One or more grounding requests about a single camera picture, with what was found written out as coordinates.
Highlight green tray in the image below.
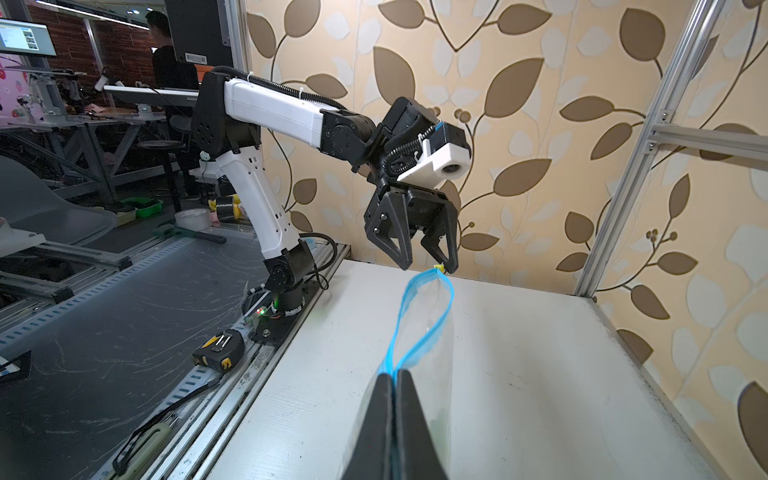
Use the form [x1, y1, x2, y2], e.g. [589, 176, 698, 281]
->
[121, 197, 164, 218]

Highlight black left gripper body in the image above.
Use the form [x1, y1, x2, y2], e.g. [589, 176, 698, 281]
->
[359, 97, 459, 240]

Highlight computer monitor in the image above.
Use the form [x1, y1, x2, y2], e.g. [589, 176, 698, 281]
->
[0, 18, 57, 57]

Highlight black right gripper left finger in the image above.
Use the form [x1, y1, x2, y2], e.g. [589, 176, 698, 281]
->
[341, 373, 394, 479]

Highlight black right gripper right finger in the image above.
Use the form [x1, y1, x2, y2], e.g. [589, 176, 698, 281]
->
[397, 370, 447, 479]

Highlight aluminium frame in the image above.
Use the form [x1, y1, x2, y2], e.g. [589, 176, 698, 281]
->
[573, 1, 767, 298]

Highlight clear zip bag blue zipper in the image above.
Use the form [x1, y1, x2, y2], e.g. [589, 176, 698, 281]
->
[380, 266, 455, 471]

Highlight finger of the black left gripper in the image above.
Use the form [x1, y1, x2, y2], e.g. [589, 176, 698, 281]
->
[421, 201, 459, 274]
[364, 190, 413, 270]

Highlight pale green utility knife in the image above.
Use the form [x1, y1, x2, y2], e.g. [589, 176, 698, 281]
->
[107, 413, 178, 480]

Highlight black tape measure on rail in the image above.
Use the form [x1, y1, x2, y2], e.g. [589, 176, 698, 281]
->
[192, 329, 245, 373]

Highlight person in dark clothes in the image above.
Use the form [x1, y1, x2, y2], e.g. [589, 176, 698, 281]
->
[146, 10, 200, 198]

